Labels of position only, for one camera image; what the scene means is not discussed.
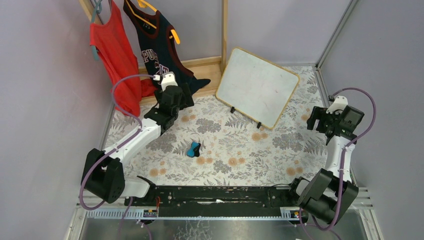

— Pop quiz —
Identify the blue black whiteboard eraser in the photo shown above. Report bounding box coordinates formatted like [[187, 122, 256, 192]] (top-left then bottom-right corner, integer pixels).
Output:
[[186, 141, 202, 158]]

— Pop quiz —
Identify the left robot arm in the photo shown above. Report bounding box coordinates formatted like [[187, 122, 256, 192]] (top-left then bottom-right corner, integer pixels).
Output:
[[80, 83, 194, 204]]

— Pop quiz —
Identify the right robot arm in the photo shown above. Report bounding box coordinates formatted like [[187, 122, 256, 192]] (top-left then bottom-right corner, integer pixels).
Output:
[[289, 106, 365, 225]]

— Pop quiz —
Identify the white framed whiteboard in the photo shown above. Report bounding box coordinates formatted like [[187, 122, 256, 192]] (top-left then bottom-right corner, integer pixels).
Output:
[[215, 47, 301, 129]]

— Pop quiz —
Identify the wooden clothes rack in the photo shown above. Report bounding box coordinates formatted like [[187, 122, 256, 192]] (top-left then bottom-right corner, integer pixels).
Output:
[[79, 0, 226, 105]]

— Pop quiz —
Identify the floral table mat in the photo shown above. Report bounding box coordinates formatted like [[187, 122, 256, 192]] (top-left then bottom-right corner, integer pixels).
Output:
[[124, 66, 327, 186]]

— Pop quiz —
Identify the navy basketball jersey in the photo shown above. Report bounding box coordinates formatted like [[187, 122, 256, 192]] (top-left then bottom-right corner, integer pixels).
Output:
[[123, 3, 211, 94]]

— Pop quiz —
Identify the red sleeveless shirt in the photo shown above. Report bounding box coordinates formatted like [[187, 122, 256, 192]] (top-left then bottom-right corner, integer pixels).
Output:
[[95, 1, 157, 117]]

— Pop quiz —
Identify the orange clothes hanger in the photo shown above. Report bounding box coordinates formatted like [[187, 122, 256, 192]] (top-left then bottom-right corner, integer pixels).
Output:
[[125, 0, 181, 46]]

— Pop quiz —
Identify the teal clothes hanger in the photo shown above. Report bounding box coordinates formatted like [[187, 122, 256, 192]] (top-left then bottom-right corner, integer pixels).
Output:
[[89, 0, 102, 61]]

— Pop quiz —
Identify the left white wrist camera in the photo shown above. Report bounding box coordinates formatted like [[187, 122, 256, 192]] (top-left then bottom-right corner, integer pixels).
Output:
[[153, 71, 178, 91]]

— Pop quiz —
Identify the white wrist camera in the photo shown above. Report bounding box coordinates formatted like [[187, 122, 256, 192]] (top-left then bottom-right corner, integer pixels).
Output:
[[326, 95, 348, 114], [153, 71, 178, 91]]

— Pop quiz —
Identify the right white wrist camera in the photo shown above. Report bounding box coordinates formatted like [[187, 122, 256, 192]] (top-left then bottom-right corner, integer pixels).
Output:
[[326, 95, 348, 114]]

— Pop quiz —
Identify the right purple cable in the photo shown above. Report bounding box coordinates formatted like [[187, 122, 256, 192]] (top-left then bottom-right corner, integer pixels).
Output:
[[298, 87, 378, 240]]

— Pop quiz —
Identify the aluminium frame profile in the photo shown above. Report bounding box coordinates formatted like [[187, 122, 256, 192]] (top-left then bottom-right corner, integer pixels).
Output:
[[64, 186, 385, 240]]

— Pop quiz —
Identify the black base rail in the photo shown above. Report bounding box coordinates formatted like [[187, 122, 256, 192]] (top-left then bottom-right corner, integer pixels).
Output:
[[124, 185, 299, 220]]

